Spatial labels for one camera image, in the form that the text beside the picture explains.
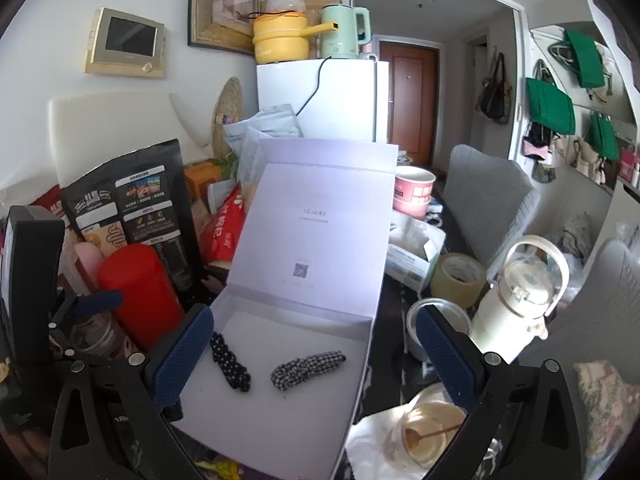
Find red canister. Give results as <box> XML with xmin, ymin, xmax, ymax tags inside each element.
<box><xmin>97</xmin><ymin>243</ymin><xmax>187</xmax><ymax>351</ymax></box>

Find floral cushion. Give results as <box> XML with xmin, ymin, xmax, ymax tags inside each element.
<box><xmin>572</xmin><ymin>360</ymin><xmax>640</xmax><ymax>480</ymax></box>

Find black power cord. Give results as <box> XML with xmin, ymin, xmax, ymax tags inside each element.
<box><xmin>292</xmin><ymin>56</ymin><xmax>333</xmax><ymax>117</ymax></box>

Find pink bottle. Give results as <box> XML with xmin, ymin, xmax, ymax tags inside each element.
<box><xmin>74</xmin><ymin>242</ymin><xmax>106</xmax><ymax>293</ymax></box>

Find grey chair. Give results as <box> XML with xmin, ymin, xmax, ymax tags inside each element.
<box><xmin>520</xmin><ymin>239</ymin><xmax>640</xmax><ymax>411</ymax></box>
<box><xmin>442</xmin><ymin>144</ymin><xmax>542</xmax><ymax>271</ymax></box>

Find clear glass jar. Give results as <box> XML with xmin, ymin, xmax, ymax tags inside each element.
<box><xmin>69</xmin><ymin>312</ymin><xmax>128</xmax><ymax>358</ymax></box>

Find hanging dark handbags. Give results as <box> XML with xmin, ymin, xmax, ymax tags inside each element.
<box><xmin>475</xmin><ymin>52</ymin><xmax>513</xmax><ymax>126</ymax></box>

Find grey clothes heap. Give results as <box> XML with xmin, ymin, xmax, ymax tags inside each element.
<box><xmin>555</xmin><ymin>212</ymin><xmax>596</xmax><ymax>261</ymax></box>

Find orange box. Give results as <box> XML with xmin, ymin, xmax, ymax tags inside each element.
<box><xmin>184</xmin><ymin>161</ymin><xmax>223</xmax><ymax>203</ymax></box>

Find dark red packet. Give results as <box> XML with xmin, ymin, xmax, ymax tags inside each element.
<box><xmin>30</xmin><ymin>185</ymin><xmax>71</xmax><ymax>231</ymax></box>

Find glass mug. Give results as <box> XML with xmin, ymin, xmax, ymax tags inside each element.
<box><xmin>400</xmin><ymin>389</ymin><xmax>501</xmax><ymax>471</ymax></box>

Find pale green electric kettle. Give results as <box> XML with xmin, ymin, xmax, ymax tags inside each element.
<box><xmin>319</xmin><ymin>4</ymin><xmax>373</xmax><ymax>60</ymax></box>

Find clear tape roll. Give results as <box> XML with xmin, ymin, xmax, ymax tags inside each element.
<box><xmin>430</xmin><ymin>253</ymin><xmax>487</xmax><ymax>308</ymax></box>

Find white fridge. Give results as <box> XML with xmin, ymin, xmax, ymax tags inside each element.
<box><xmin>256</xmin><ymin>57</ymin><xmax>391</xmax><ymax>143</ymax></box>

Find white water bottle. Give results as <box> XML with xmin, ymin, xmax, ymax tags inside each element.
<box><xmin>470</xmin><ymin>235</ymin><xmax>571</xmax><ymax>366</ymax></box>

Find white carton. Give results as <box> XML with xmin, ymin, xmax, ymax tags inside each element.
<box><xmin>385</xmin><ymin>220</ymin><xmax>446</xmax><ymax>293</ymax></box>

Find beige wall intercom panel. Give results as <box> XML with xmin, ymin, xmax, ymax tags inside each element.
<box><xmin>82</xmin><ymin>7</ymin><xmax>167</xmax><ymax>79</ymax></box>

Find yellow candy wrapper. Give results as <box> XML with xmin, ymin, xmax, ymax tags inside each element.
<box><xmin>195</xmin><ymin>460</ymin><xmax>241</xmax><ymax>480</ymax></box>

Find green tote bag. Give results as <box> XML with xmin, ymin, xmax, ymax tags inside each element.
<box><xmin>525</xmin><ymin>77</ymin><xmax>577</xmax><ymax>136</ymax></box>

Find clear lidded plastic cup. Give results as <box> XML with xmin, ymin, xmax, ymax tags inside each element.
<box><xmin>406</xmin><ymin>297</ymin><xmax>471</xmax><ymax>363</ymax></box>

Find white napkin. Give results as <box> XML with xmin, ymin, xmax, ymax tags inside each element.
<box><xmin>345</xmin><ymin>405</ymin><xmax>426</xmax><ymax>480</ymax></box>

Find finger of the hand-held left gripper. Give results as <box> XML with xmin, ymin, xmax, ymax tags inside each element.
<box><xmin>47</xmin><ymin>290</ymin><xmax>125</xmax><ymax>346</ymax></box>

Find pink paper cup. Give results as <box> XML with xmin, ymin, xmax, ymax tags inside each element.
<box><xmin>391</xmin><ymin>166</ymin><xmax>437</xmax><ymax>219</ymax></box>

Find gold spoon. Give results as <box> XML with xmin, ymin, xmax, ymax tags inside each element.
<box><xmin>402</xmin><ymin>422</ymin><xmax>463</xmax><ymax>448</ymax></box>

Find white gift box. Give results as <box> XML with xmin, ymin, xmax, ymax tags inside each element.
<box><xmin>170</xmin><ymin>137</ymin><xmax>401</xmax><ymax>480</ymax></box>

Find beige tote bag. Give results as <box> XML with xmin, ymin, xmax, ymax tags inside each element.
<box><xmin>570</xmin><ymin>137</ymin><xmax>608</xmax><ymax>181</ymax></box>

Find red snack packet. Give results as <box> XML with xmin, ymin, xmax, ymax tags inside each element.
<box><xmin>199</xmin><ymin>182</ymin><xmax>251</xmax><ymax>263</ymax></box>

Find brown door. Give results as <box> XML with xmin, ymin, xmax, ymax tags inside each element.
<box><xmin>378</xmin><ymin>40</ymin><xmax>441</xmax><ymax>166</ymax></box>

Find yellow electric pot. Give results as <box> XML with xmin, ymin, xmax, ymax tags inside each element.
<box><xmin>251</xmin><ymin>11</ymin><xmax>341</xmax><ymax>65</ymax></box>

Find black snack pouch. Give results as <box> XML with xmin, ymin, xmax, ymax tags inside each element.
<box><xmin>61</xmin><ymin>138</ymin><xmax>203</xmax><ymax>306</ymax></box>

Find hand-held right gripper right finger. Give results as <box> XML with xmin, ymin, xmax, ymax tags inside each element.
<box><xmin>415</xmin><ymin>304</ymin><xmax>608</xmax><ymax>480</ymax></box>

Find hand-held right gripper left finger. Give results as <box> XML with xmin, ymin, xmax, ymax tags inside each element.
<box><xmin>47</xmin><ymin>304</ymin><xmax>216</xmax><ymax>480</ymax></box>

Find black white checkered hair bow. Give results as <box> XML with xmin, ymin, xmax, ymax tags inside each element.
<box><xmin>270</xmin><ymin>349</ymin><xmax>347</xmax><ymax>392</ymax></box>

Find white plastic packets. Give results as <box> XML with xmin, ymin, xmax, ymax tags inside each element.
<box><xmin>223</xmin><ymin>104</ymin><xmax>305</xmax><ymax>186</ymax></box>

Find black polka-dot scrunchie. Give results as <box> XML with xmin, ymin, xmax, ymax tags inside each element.
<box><xmin>209</xmin><ymin>331</ymin><xmax>253</xmax><ymax>392</ymax></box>

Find round woven straw mat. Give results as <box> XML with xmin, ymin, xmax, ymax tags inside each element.
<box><xmin>211</xmin><ymin>76</ymin><xmax>244</xmax><ymax>161</ymax></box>

